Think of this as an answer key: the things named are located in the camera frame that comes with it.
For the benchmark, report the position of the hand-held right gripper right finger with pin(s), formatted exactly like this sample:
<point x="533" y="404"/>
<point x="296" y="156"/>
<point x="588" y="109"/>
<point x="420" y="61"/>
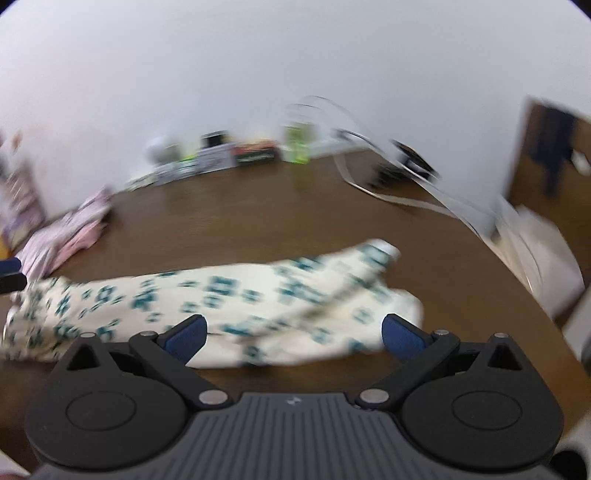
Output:
<point x="401" y="339"/>

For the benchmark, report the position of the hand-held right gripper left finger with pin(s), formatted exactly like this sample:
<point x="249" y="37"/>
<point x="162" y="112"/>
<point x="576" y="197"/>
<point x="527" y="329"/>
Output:
<point x="187" y="339"/>

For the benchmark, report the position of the pink floral garment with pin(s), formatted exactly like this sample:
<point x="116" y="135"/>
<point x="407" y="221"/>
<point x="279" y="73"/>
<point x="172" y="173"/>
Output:
<point x="51" y="240"/>

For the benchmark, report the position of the green spray bottle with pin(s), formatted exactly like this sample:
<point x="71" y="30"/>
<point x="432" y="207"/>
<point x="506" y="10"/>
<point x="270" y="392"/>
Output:
<point x="296" y="145"/>

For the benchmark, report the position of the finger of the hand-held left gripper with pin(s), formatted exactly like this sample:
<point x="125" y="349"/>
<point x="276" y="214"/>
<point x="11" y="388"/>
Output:
<point x="9" y="266"/>
<point x="11" y="283"/>

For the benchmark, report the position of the fuzzy purple vase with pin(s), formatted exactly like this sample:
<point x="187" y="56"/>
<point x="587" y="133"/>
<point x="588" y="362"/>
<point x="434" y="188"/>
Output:
<point x="18" y="194"/>

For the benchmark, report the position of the black small box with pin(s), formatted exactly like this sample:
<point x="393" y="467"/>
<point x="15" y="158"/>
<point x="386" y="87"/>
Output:
<point x="213" y="140"/>

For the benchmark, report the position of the cream green-flowered garment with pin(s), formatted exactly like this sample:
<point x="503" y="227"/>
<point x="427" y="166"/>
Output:
<point x="184" y="295"/>

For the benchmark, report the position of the grey tin box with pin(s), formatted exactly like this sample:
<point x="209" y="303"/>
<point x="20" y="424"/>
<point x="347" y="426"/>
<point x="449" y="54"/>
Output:
<point x="214" y="159"/>

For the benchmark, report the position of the plain pink garment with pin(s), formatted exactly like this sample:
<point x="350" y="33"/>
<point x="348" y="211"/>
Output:
<point x="85" y="240"/>

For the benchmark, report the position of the white robot speaker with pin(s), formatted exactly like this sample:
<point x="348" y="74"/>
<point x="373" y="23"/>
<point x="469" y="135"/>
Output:
<point x="162" y="150"/>

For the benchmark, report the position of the red black box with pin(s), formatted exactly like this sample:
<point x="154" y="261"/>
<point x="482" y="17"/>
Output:
<point x="256" y="154"/>

